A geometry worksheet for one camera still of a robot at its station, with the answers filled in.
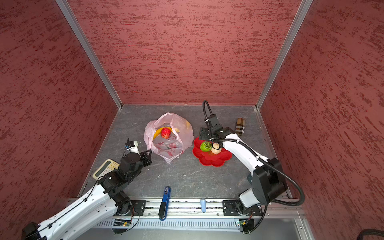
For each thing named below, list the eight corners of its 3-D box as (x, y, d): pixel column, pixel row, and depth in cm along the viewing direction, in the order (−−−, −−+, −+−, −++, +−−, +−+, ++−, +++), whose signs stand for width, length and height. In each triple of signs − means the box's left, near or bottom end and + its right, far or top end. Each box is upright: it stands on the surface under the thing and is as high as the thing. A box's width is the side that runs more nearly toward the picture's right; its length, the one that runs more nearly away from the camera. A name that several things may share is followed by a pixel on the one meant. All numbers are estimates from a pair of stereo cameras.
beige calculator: (93, 178, 86) (90, 176, 84) (111, 159, 93) (109, 157, 91) (102, 184, 84) (99, 183, 81) (120, 165, 91) (118, 163, 89)
